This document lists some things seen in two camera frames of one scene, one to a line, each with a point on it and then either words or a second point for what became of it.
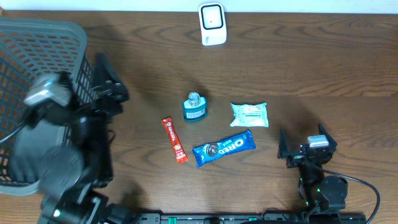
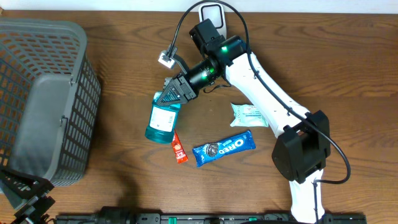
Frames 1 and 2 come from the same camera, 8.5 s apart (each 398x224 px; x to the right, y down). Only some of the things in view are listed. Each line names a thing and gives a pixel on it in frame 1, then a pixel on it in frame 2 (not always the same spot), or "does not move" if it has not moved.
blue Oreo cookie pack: (237, 144) does not move
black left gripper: (104, 107) to (33, 212)
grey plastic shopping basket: (31, 49) does not move
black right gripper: (283, 148) to (184, 87)
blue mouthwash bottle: (195, 109) to (161, 121)
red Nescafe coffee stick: (180, 153) does not move
